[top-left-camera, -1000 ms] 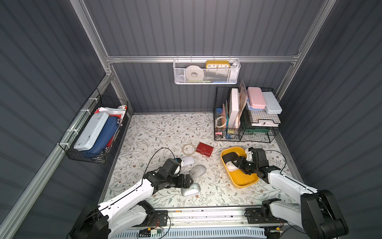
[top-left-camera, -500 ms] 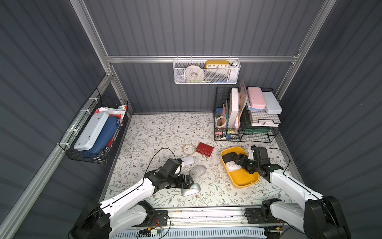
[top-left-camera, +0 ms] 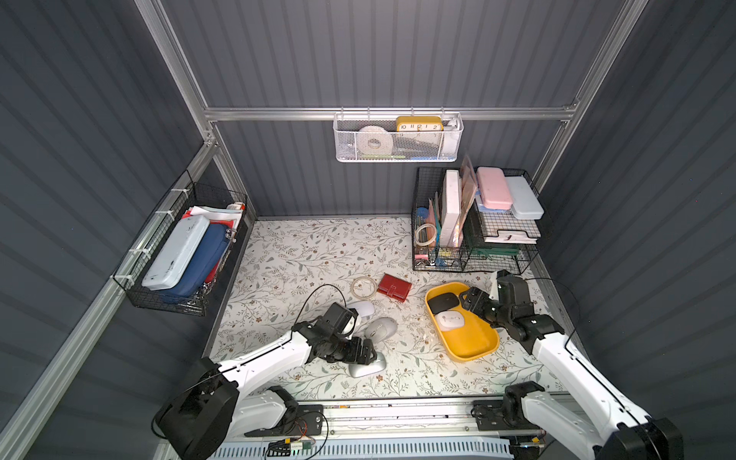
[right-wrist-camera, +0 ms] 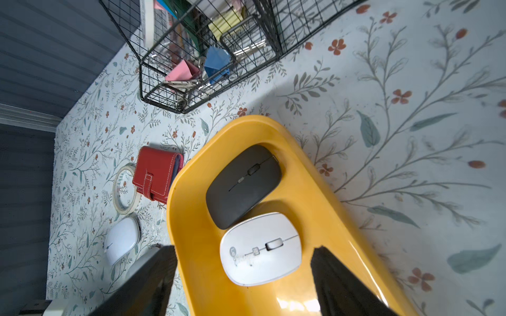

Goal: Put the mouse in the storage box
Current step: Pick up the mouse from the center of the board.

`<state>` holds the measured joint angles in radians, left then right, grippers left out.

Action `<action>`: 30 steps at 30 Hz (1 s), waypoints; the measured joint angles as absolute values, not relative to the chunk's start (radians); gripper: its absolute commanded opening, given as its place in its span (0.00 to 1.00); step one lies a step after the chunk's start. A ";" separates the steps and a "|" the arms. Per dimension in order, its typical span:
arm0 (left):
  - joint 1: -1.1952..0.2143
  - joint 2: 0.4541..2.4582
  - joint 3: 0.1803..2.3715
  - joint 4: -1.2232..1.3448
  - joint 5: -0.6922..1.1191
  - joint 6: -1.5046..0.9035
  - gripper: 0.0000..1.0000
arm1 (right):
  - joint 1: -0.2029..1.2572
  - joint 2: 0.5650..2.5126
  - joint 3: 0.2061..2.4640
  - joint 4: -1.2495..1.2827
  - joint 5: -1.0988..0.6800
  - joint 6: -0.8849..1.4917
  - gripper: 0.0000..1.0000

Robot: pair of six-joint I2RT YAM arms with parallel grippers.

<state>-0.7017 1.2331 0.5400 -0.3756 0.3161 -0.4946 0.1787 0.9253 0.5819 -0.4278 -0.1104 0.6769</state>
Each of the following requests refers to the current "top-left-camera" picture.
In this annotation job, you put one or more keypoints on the white upright box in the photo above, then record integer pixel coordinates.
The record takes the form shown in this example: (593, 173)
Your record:
(450, 207)

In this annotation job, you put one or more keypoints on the silver mouse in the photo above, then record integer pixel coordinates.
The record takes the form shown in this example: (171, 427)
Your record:
(358, 371)

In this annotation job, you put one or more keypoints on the black wire side basket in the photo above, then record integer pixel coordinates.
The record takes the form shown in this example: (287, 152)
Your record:
(187, 198)

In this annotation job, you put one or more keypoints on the white tape roll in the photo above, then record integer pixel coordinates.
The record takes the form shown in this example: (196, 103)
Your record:
(374, 141)

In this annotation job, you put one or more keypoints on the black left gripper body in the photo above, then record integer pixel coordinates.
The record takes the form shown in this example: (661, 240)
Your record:
(356, 350)

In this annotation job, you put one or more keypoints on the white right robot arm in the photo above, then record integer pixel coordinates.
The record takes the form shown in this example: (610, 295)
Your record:
(613, 427)

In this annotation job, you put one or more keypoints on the blue pencil case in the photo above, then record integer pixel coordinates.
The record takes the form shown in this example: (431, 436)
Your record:
(205, 259)

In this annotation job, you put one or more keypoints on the white wire wall basket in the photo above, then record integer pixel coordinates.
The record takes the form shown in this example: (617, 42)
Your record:
(409, 147)

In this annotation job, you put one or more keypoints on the black wire desk organizer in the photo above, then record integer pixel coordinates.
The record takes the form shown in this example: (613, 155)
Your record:
(488, 241)

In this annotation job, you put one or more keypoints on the lilac mouse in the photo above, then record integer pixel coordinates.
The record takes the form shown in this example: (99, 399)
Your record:
(362, 309)

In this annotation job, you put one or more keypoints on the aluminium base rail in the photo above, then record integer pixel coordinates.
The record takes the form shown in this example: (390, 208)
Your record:
(413, 428)

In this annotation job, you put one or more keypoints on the red wallet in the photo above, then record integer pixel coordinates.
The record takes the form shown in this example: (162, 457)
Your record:
(394, 288)

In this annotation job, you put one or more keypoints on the beige tape roll in organizer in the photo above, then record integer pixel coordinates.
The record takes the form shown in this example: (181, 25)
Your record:
(425, 235)

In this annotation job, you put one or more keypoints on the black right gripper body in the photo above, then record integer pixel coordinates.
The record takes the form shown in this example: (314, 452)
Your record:
(480, 302)

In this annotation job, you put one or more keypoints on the white slim mouse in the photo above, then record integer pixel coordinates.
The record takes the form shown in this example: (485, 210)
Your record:
(449, 321)

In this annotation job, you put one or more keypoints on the light grey pencil case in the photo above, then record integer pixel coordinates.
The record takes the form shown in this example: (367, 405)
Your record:
(525, 204)

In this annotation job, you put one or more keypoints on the yellow clock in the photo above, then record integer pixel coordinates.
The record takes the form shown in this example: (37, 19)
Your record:
(414, 123)

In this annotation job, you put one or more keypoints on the pink pencil case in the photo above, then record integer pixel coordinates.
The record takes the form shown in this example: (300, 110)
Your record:
(493, 189)

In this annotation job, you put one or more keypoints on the grey beige mouse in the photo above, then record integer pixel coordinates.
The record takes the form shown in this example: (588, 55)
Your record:
(381, 329)

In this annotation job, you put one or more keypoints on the white pencil case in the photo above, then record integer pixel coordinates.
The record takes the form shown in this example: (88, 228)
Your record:
(175, 255)

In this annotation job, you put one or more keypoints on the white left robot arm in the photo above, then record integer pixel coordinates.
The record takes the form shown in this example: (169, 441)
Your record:
(235, 397)

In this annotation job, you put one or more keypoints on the black mouse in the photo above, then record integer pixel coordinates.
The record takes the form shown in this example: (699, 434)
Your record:
(443, 302)

